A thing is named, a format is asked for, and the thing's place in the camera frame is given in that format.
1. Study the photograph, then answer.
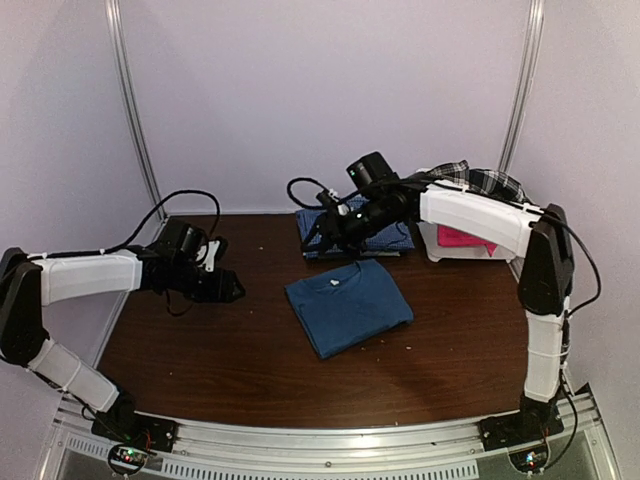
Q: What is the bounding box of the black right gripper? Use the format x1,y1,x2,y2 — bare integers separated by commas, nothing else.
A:
303,195,402,259

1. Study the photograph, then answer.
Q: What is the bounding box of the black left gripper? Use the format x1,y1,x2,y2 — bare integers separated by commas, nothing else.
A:
172,260,246,304

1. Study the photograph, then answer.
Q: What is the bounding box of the dark blue polo shirt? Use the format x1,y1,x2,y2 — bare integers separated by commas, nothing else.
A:
285,259,414,359

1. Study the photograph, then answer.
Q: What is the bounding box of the black white plaid shirt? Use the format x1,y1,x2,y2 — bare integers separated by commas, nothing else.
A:
416,160,530,204

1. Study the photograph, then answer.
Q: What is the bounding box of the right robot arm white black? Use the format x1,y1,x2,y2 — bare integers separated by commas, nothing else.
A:
301,152,575,442

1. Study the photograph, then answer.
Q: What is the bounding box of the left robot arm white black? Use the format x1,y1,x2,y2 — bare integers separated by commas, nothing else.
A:
1,219,245,444

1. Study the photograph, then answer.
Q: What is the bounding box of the white plastic laundry bin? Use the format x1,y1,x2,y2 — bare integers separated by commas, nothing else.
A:
413,167,521,264

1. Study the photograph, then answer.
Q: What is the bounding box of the blue checked folded shirt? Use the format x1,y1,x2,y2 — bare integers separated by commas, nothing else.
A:
295,209,414,260

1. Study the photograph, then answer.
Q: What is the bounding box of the pink cloth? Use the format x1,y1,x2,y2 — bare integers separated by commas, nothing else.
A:
437,225,497,257

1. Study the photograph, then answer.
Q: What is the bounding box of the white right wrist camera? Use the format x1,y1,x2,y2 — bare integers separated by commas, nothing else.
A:
316,189,351,216

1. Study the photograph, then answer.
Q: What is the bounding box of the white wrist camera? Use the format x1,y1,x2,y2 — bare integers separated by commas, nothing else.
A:
196,237,228,272
316,189,351,216

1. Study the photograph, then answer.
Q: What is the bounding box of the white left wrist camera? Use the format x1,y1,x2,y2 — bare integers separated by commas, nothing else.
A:
196,237,228,272

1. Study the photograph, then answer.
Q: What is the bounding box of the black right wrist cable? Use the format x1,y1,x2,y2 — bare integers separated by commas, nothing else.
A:
286,176,341,211

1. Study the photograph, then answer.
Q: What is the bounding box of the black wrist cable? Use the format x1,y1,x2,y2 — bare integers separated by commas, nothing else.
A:
99,188,222,256
286,176,341,211

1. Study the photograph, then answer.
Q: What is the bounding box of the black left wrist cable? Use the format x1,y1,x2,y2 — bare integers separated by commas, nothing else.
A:
99,188,222,256

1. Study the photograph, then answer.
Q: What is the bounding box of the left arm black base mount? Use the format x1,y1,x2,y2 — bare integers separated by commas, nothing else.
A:
90,412,178,477

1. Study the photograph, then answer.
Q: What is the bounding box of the right aluminium frame post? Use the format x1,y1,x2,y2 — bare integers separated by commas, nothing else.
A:
498,0,545,173

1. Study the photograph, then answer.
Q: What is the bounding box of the aluminium frame post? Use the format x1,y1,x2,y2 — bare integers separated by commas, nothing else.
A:
498,0,545,173
104,0,161,205

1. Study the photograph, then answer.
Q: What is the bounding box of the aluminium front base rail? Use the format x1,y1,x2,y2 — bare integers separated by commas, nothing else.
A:
35,392,622,479

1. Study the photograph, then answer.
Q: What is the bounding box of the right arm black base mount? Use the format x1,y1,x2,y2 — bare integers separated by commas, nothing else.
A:
478,407,564,474

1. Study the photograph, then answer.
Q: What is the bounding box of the left aluminium frame post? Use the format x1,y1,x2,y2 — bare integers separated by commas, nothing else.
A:
104,0,161,205

